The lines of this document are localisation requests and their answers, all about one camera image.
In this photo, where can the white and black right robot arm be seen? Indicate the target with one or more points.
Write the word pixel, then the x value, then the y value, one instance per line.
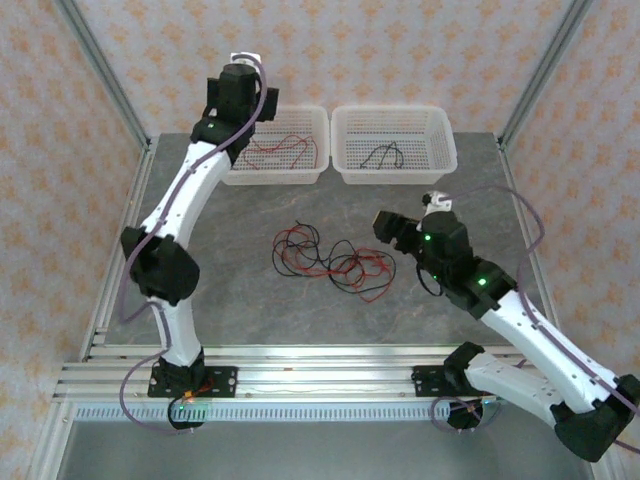
pixel 525 320

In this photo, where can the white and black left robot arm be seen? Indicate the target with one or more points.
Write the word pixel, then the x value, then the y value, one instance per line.
pixel 190 190

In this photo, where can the white perforated plastic basket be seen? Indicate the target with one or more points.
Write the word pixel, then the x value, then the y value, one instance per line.
pixel 400 175
pixel 290 176

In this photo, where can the aluminium table side rail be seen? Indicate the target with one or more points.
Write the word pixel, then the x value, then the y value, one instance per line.
pixel 132 200
pixel 508 165

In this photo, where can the aluminium frame post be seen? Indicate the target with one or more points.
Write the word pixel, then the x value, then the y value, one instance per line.
pixel 541 75
pixel 110 80

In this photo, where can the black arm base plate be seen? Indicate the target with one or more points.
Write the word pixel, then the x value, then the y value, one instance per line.
pixel 225 382
pixel 425 382

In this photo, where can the aluminium mounting rail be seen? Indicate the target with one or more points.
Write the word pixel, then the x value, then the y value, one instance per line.
pixel 325 380

